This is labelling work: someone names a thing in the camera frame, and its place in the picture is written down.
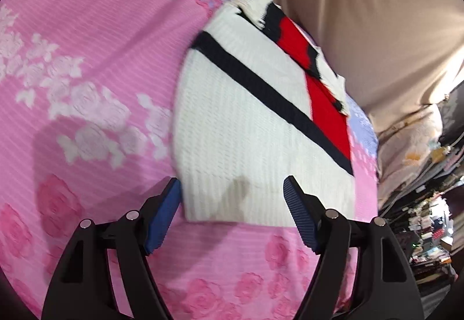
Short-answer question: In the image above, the white red black knit sweater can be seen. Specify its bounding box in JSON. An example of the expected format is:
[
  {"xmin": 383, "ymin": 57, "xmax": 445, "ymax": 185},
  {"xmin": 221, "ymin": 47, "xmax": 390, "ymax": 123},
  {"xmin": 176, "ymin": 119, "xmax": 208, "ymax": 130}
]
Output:
[{"xmin": 173, "ymin": 0, "xmax": 356, "ymax": 227}]

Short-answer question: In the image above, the cluttered dark shelf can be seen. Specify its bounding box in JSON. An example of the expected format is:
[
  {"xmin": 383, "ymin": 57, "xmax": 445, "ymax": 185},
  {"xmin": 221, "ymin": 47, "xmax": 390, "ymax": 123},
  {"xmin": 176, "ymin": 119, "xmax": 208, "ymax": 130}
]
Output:
[{"xmin": 379, "ymin": 85, "xmax": 463, "ymax": 319}]

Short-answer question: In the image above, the cream floral curtain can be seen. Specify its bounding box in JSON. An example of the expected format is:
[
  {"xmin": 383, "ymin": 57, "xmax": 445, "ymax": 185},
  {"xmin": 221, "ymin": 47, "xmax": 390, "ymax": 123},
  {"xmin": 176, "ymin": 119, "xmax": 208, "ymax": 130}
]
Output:
[{"xmin": 378, "ymin": 105, "xmax": 443, "ymax": 208}]

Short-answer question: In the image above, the pink and lilac floral bedsheet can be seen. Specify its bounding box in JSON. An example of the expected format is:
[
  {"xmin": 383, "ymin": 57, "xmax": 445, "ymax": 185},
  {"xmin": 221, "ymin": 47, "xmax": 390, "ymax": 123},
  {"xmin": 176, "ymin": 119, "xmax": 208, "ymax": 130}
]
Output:
[{"xmin": 0, "ymin": 0, "xmax": 380, "ymax": 320}]

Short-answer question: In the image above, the beige draped curtain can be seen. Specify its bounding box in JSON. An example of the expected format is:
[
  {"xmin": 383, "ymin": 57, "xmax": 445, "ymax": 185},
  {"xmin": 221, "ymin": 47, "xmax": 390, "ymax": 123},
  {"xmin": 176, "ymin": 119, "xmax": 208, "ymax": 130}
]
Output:
[{"xmin": 274, "ymin": 0, "xmax": 463, "ymax": 132}]

